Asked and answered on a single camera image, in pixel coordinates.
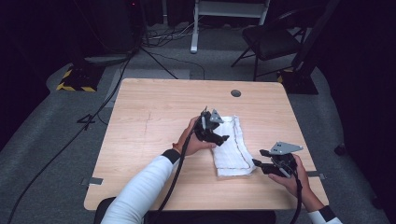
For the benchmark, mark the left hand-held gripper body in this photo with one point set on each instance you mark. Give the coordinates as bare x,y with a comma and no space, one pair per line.
205,129

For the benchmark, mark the black slanted stand post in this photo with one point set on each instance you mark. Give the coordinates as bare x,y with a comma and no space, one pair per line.
314,34

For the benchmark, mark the grey tape strip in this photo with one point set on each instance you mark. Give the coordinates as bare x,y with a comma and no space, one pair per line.
93,181
316,175

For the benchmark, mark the black caster wheel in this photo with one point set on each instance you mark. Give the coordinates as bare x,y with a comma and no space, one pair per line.
340,150

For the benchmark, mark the black tripod leg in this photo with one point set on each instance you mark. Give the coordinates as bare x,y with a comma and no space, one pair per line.
158,62

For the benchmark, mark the white towel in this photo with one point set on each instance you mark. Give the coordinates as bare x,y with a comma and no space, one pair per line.
232,155

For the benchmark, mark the grey table grommet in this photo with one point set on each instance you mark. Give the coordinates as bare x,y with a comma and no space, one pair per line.
236,93

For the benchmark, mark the person's left hand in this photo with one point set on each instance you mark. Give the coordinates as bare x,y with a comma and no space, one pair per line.
188,144

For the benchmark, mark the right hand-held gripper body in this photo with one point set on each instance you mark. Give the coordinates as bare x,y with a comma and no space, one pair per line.
285,163

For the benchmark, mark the dark equipment box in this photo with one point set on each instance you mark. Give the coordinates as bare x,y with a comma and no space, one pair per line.
109,25

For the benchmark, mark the white desk frame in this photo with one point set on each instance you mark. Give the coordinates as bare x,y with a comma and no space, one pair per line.
229,9

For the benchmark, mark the black folding chair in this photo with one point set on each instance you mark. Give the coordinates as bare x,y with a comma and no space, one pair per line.
271,42

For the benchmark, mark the person's right hand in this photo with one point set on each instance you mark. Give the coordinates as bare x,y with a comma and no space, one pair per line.
300,182

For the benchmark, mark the black yellow striped base plate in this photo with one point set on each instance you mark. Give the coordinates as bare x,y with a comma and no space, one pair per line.
300,84
79,79

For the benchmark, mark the person's dark clothed legs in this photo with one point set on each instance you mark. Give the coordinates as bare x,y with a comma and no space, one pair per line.
218,217

